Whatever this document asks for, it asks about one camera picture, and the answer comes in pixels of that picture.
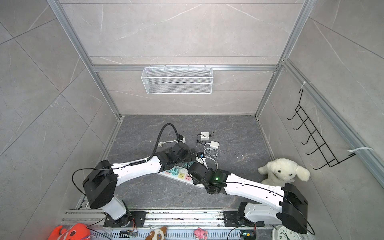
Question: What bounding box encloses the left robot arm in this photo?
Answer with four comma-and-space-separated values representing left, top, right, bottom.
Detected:
72, 123, 197, 228

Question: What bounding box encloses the white wire mesh basket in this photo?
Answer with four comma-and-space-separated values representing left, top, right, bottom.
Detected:
141, 67, 214, 95

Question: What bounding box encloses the white plush dog toy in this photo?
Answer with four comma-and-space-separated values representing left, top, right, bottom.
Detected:
258, 158, 311, 187

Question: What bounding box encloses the white alarm clock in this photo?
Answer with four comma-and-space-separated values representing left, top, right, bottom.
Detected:
272, 225, 301, 240

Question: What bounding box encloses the pink plush toy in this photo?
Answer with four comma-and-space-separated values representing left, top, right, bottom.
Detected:
194, 228, 208, 240

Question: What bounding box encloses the white charger with black cable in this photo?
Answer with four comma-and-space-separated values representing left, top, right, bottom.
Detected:
200, 132, 210, 141

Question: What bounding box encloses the white power strip cord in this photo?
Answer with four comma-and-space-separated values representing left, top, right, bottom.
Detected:
157, 139, 219, 172

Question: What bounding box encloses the red plush toy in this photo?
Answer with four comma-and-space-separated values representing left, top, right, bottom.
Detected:
48, 223, 91, 240

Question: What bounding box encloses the white multicolour power strip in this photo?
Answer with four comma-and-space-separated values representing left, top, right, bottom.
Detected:
158, 163, 204, 189

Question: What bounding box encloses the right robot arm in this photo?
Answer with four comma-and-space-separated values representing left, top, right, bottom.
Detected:
188, 162, 315, 235

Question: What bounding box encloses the teal charger cube front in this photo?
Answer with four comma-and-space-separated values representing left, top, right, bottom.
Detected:
170, 168, 179, 176

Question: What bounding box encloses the brown white plush toy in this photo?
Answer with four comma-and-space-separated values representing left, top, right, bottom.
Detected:
145, 226, 167, 240

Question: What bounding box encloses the black wall hook rack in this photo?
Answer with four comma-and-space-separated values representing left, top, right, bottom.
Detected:
287, 89, 356, 170

